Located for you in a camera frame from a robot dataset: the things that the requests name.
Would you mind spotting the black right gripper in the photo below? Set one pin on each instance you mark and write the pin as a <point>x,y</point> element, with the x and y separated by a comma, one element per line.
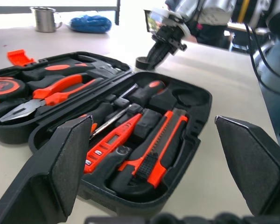
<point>169,36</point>

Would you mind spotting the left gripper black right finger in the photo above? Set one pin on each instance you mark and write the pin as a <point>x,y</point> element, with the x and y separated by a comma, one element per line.
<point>254,168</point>

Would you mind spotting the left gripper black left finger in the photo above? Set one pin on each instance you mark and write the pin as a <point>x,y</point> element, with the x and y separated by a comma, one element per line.
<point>49,175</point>

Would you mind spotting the black tape roll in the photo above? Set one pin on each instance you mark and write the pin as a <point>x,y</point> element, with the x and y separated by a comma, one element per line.
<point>141,64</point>

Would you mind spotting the long black orange screwdriver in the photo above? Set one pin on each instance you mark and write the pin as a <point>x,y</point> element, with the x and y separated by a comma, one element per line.
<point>154,85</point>

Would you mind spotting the orange test pen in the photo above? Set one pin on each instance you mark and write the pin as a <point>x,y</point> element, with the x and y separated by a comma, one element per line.
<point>112,140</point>

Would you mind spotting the short black orange screwdriver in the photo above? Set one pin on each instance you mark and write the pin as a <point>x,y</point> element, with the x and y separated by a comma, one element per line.
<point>101,113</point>

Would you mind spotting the black orange utility knife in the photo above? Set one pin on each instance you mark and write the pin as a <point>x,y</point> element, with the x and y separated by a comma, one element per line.
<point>157,173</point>

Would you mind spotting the black tool case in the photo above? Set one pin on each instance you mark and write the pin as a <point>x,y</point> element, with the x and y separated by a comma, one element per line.
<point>121,200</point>

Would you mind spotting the orange-red plastic piece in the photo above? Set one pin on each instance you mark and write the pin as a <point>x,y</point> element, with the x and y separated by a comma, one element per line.
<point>19,57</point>

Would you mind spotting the blue folded cloth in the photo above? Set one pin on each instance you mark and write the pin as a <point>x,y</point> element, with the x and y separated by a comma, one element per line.
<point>91,24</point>

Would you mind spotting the grey robot torso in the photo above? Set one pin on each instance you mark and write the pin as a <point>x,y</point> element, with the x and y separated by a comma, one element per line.
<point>277,81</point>

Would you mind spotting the black orange tape measure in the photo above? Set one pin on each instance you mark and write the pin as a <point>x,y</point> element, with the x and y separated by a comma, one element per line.
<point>4,86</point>

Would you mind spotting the steel mug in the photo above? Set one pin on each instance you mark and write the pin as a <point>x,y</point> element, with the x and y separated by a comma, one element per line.
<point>44,21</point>

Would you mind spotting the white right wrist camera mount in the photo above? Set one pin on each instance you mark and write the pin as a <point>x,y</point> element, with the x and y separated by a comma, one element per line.
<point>168,17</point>

